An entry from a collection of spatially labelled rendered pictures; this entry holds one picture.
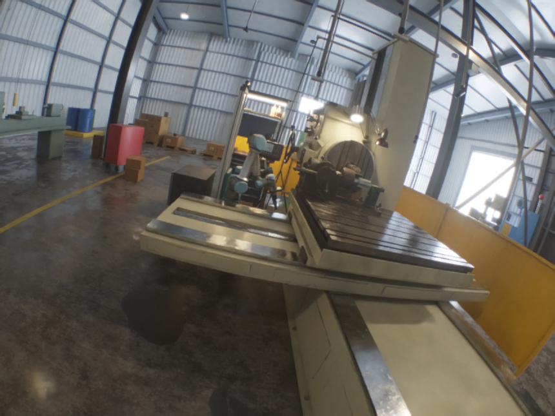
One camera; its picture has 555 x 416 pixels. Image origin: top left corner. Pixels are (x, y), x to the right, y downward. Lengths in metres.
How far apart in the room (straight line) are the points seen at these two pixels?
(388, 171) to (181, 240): 2.27
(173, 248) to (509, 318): 3.34
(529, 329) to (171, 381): 3.25
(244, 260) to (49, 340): 1.43
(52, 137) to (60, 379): 5.48
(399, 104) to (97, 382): 3.51
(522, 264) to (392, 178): 1.91
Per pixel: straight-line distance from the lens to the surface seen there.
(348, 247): 1.29
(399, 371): 1.35
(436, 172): 7.39
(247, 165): 2.16
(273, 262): 1.46
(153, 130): 9.88
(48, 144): 6.50
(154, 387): 1.60
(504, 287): 3.35
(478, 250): 3.62
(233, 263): 1.42
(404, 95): 3.01
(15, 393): 1.77
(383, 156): 2.85
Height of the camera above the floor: 1.41
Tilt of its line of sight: 16 degrees down
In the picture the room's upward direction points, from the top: 16 degrees clockwise
